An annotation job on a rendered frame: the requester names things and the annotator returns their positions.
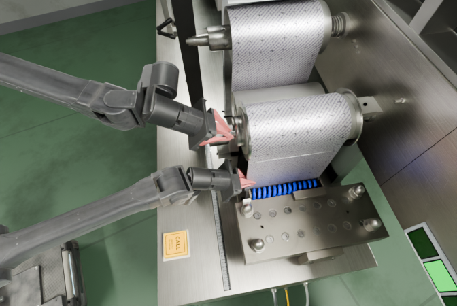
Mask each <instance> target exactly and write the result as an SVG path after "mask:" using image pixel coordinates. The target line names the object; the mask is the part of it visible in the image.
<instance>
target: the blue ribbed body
mask: <svg viewBox="0 0 457 306"><path fill-rule="evenodd" d="M297 184H298V185H297ZM277 187H278V188H276V186H275V185H274V186H273V189H271V187H270V186H268V190H267V189H266V188H265V187H263V191H261V188H258V192H257V191H256V189H255V188H253V190H252V192H251V195H252V200H255V199H260V198H262V199H264V198H265V197H267V198H269V197H271V196H272V197H275V196H281V195H286V194H291V193H292V192H294V191H298V190H306V189H311V188H319V187H320V182H317V181H316V180H315V179H313V180H312V182H311V180H308V181H307V182H306V181H305V180H303V184H302V183H301V182H298V183H296V182H293V183H292V185H291V183H288V187H287V186H286V184H283V188H282V186H281V185H280V184H279V185H278V186H277Z"/></svg>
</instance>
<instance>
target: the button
mask: <svg viewBox="0 0 457 306"><path fill-rule="evenodd" d="M185 255H188V241H187V232H186V231H178V232H173V233H165V234H164V258H166V259H167V258H174V257H178V256H185Z"/></svg>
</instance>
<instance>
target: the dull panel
mask: <svg viewBox="0 0 457 306"><path fill-rule="evenodd" d="M310 82H318V83H320V84H321V85H322V87H323V89H324V91H325V94H329V91H328V89H327V88H326V86H325V84H324V82H323V80H322V78H321V77H320V74H319V73H318V70H317V69H316V67H315V65H314V66H313V69H312V70H311V73H310V76H309V79H308V81H307V83H310ZM363 158H364V156H363V155H362V153H361V151H360V149H359V147H358V145H357V144H356V143H355V144H354V145H352V146H342V147H341V148H340V150H339V151H338V153H337V154H336V155H335V157H334V158H333V159H332V161H331V162H330V163H329V165H328V166H327V168H326V172H327V174H328V177H329V179H330V181H331V183H332V184H333V183H337V182H341V181H342V180H343V179H344V178H345V177H346V176H347V175H348V173H349V172H350V171H351V170H352V169H353V168H354V167H355V166H356V165H357V164H358V163H359V162H360V161H361V160H362V159H363Z"/></svg>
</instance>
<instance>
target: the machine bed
mask: <svg viewBox="0 0 457 306"><path fill-rule="evenodd" d="M164 21H165V18H164V15H163V9H162V5H161V2H160V0H156V26H159V25H160V24H162V23H163V22H164ZM198 50H199V61H200V67H201V78H202V84H203V95H204V99H207V101H206V108H207V110H208V109H209V108H214V109H216V111H217V112H218V113H219V114H220V116H221V117H222V118H223V119H224V121H225V122H226V124H232V118H233V116H225V112H222V111H223V110H224V89H223V60H222V51H217V52H210V51H209V46H203V47H199V46H198ZM158 61H167V62H170V63H173V64H174V65H176V66H177V67H178V69H179V71H180V73H179V81H178V89H177V97H176V98H175V99H173V100H174V101H177V102H180V103H183V104H185V105H188V106H190V107H191V104H190V97H189V94H188V87H187V83H186V81H185V80H186V76H185V72H184V66H183V61H182V55H181V51H180V44H179V40H178V37H176V39H175V40H174V39H170V38H168V37H165V36H162V35H159V34H157V30H156V62H158ZM216 152H217V147H216V146H213V147H211V155H212V160H213V165H214V169H218V167H219V166H220V165H221V164H222V163H223V162H224V158H221V159H218V155H216ZM176 165H182V166H183V168H184V170H185V172H187V169H188V168H189V167H200V168H207V157H206V152H205V145H203V146H199V149H198V150H196V151H192V150H189V147H188V135H187V134H183V133H180V132H177V131H173V130H171V129H167V128H164V127H161V126H158V125H157V171H160V170H162V169H164V168H166V167H172V166H176ZM319 178H321V179H322V182H323V184H324V188H331V187H336V186H342V184H341V182H337V183H333V184H332V183H331V181H330V179H329V177H328V174H327V172H326V170H324V171H323V172H322V174H321V175H320V177H319ZM217 193H218V201H219V206H220V215H221V221H222V229H223V234H224V243H225V248H226V257H227V262H228V271H229V275H230V281H231V290H228V291H224V286H223V281H222V271H221V266H220V256H219V250H218V240H217V234H216V225H215V220H214V209H213V204H212V198H211V191H210V190H202V191H201V192H200V194H199V195H198V196H197V197H196V199H195V200H194V201H193V202H192V203H191V204H190V205H180V204H179V205H175V206H172V205H171V204H169V205H167V206H164V207H163V206H162V205H161V206H159V207H157V239H158V306H181V305H187V304H191V303H198V302H201V301H208V300H212V299H219V298H222V297H226V296H233V295H236V294H243V293H247V292H253V291H257V290H263V289H267V288H273V287H277V286H283V285H287V284H293V283H298V282H304V281H308V280H312V279H318V278H322V277H328V276H332V275H338V274H342V273H349V272H353V271H359V270H363V269H369V268H373V267H377V266H378V265H377V262H376V260H375V258H374V255H373V253H372V251H371V248H370V247H369V244H368V243H364V244H360V245H353V246H349V247H345V248H343V251H344V253H345V254H343V255H341V256H338V257H336V258H335V259H334V260H325V261H321V262H315V263H313V264H307V265H300V266H299V263H298V260H297V258H298V257H300V256H295V257H291V258H284V259H280V260H273V261H269V262H262V263H258V264H255V265H248V266H245V265H244V261H243V254H242V250H241V243H240V238H239V231H238V227H237V220H236V216H235V203H237V195H236V196H235V197H231V198H230V201H228V202H227V203H224V202H222V197H221V192H220V191H217ZM186 229H188V232H189V241H190V257H187V258H180V259H176V260H169V261H165V262H163V233H170V232H175V231H182V230H186Z"/></svg>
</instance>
